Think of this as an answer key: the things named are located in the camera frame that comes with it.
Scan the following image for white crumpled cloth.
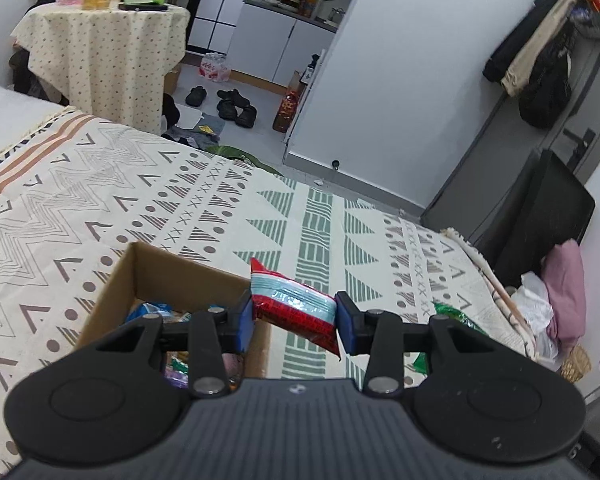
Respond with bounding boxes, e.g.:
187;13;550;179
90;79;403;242
512;272;558;363

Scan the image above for blue snack packet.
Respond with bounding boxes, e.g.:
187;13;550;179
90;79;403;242
124;302;180;323

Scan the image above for patterned bed blanket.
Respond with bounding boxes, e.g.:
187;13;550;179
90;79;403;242
0;110;524;475

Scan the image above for hanging dark clothes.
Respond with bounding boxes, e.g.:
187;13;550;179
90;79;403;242
482;0;578;130

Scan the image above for red oil bottle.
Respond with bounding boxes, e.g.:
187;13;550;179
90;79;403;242
272;89;300;133

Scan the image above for white kitchen cabinet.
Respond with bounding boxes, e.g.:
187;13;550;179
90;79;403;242
227;0;337;87

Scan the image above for black chair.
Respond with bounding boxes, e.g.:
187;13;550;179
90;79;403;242
492;150;595;287

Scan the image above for green candy wrapper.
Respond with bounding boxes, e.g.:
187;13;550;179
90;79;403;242
412;301;489;375

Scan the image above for pink cloth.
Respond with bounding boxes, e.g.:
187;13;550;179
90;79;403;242
541;240;586;352

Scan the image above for black shoes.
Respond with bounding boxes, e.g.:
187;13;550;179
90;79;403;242
185;86;258;129

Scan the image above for water bottle pack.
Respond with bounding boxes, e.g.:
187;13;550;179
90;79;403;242
198;52;230;82

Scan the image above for dotted tablecloth table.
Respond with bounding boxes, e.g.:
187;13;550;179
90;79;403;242
12;3;189;133

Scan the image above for brown cardboard box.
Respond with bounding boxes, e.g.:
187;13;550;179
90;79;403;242
76;243;250;349

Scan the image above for red snack packet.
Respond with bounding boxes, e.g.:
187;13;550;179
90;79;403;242
250;258;340;356

